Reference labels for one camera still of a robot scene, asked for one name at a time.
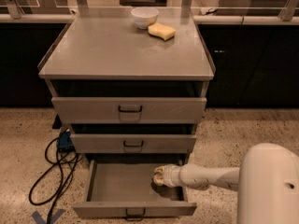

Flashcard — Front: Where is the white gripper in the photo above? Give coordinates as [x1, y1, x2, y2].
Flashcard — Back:
[152, 164, 182, 188]

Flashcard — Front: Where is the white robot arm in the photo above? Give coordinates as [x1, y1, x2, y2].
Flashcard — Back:
[153, 143, 299, 224]

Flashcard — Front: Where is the grey bottom drawer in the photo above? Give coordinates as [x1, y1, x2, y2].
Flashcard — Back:
[73, 155, 197, 218]

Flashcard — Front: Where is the grey drawer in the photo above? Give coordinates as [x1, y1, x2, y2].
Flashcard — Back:
[52, 97, 206, 124]
[73, 155, 197, 218]
[71, 133, 196, 154]

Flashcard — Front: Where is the grey metal drawer cabinet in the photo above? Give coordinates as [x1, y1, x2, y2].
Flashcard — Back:
[36, 7, 216, 173]

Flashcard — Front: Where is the grey middle drawer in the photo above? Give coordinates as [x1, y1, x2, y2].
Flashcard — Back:
[71, 133, 196, 154]

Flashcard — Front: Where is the grey top drawer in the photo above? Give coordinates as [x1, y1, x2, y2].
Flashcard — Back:
[52, 97, 206, 124]

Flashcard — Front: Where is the blue power box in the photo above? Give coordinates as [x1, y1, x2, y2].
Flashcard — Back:
[57, 132, 74, 151]

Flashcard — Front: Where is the blue tape floor marker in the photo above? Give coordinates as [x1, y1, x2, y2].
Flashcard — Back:
[31, 209, 65, 224]

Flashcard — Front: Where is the yellow sponge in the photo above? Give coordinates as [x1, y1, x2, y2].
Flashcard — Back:
[148, 22, 176, 41]

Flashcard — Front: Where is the white ceramic bowl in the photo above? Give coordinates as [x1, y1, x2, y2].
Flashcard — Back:
[131, 7, 159, 29]

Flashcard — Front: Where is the black floor cable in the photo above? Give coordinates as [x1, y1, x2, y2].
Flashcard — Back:
[27, 136, 82, 224]

